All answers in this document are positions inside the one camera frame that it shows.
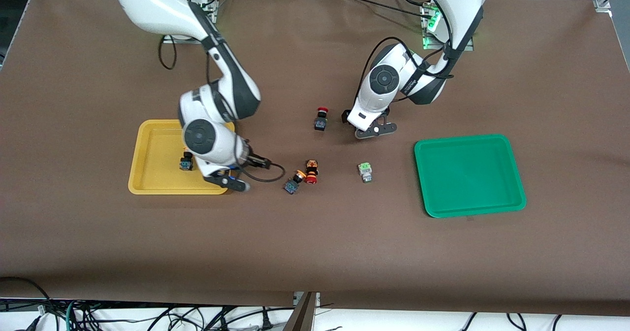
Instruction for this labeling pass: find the yellow plastic tray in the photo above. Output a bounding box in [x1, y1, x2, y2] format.
[128, 119, 236, 195]

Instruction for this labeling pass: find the green plastic tray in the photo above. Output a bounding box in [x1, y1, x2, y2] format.
[414, 134, 527, 218]

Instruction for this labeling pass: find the brown table cover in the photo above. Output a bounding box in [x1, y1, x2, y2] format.
[0, 0, 630, 317]

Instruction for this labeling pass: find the wooden beam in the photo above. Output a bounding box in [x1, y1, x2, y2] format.
[283, 292, 318, 331]

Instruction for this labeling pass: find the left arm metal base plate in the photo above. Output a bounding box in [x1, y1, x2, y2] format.
[421, 3, 475, 52]

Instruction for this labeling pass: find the long black table cable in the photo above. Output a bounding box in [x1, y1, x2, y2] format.
[337, 0, 428, 19]

